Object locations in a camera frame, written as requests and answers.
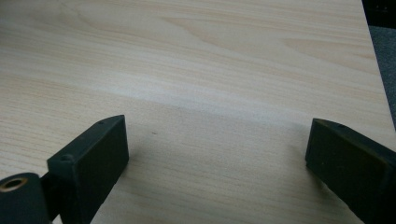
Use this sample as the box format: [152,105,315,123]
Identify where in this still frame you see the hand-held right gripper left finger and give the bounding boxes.
[46,114,130,224]

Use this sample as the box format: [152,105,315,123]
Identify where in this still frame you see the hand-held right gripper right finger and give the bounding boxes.
[304,118,396,224]

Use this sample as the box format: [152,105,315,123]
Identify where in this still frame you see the dark object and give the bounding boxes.
[361,0,396,30]

